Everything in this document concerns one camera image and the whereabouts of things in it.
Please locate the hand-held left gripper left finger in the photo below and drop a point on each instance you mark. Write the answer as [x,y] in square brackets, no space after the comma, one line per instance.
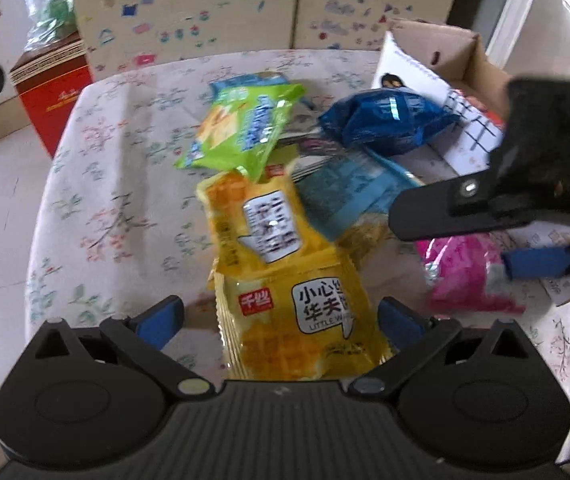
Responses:
[162,322]

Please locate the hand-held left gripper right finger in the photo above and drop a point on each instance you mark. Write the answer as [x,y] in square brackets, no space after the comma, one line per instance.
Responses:
[400,327]

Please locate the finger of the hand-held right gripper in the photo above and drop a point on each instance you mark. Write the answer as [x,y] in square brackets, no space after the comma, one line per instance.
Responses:
[535,262]
[440,215]

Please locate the pink snack bag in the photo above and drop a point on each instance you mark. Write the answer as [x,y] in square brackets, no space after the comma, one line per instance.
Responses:
[460,270]

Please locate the blue foil snack bag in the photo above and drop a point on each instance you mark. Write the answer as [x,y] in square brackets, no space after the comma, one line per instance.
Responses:
[390,120]

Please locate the yellow waffle packet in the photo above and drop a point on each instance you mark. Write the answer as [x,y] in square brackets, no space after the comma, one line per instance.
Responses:
[225,210]
[290,340]

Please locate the silver foil snack packet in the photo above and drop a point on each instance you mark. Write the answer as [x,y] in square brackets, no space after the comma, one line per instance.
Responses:
[320,155]

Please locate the cardboard box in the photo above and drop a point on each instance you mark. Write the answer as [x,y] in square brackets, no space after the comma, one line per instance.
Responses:
[445,45]

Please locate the green chip bag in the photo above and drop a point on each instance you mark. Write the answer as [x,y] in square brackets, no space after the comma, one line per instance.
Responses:
[245,125]

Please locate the light blue snack packet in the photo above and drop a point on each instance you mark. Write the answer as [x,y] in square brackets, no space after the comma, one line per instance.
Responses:
[230,82]
[350,185]

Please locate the red gift box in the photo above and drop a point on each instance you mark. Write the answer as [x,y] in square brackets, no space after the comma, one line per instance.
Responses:
[50,100]

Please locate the beige cabinet with stickers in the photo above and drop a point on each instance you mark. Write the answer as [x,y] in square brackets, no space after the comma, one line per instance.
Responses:
[215,5]

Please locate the clear plastic bag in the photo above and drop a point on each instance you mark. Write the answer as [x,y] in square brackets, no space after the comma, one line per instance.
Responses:
[50,15]

